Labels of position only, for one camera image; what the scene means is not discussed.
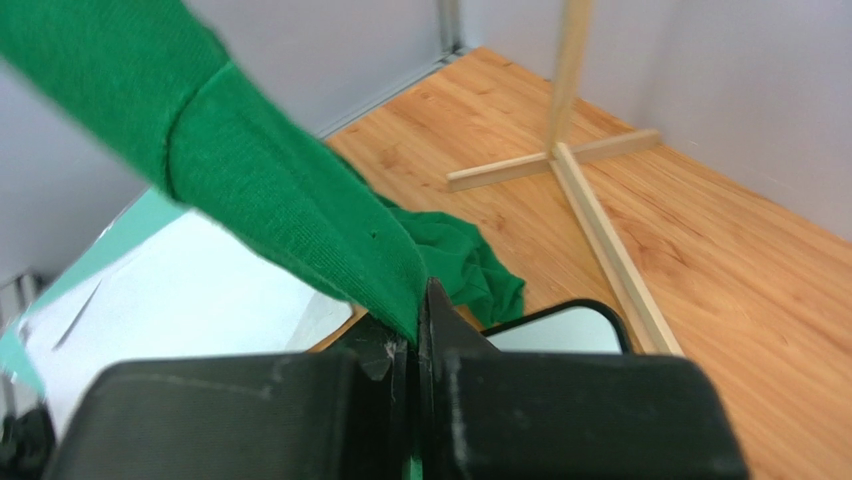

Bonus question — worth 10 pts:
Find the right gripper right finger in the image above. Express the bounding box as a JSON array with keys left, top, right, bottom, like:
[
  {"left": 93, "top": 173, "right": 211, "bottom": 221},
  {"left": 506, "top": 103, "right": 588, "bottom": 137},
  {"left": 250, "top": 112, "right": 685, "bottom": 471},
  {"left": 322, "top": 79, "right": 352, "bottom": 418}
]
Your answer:
[{"left": 419, "top": 279, "right": 751, "bottom": 479}]

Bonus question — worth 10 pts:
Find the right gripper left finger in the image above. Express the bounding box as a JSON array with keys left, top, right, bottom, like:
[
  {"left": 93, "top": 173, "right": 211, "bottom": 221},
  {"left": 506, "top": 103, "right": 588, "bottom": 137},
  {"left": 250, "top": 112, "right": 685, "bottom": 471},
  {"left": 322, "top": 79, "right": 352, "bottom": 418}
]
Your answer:
[{"left": 45, "top": 316, "right": 408, "bottom": 479}]

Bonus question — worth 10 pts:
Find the stack of white papers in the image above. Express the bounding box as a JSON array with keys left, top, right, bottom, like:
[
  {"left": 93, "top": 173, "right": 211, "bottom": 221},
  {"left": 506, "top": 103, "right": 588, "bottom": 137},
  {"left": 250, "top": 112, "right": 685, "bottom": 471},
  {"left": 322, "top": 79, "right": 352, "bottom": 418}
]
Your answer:
[{"left": 1, "top": 191, "right": 354, "bottom": 432}]

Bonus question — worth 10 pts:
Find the whiteboard with red writing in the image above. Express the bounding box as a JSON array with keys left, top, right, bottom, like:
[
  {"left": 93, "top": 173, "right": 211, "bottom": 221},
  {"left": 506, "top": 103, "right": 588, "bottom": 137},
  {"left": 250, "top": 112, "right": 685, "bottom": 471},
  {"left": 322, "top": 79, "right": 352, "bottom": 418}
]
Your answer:
[{"left": 482, "top": 299, "right": 634, "bottom": 355}]

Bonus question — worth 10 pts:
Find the green t shirt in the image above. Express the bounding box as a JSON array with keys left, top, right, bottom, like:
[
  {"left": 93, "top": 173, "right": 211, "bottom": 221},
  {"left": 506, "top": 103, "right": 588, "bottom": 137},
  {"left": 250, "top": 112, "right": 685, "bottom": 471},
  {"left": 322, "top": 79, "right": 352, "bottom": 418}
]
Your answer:
[{"left": 1, "top": 1, "right": 525, "bottom": 341}]

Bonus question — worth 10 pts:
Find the wooden clothes rack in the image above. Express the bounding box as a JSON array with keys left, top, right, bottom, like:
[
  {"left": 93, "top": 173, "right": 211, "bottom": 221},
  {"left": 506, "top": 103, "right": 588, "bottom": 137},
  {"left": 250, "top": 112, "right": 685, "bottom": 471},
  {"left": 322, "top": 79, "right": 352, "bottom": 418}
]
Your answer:
[{"left": 446, "top": 1, "right": 683, "bottom": 356}]

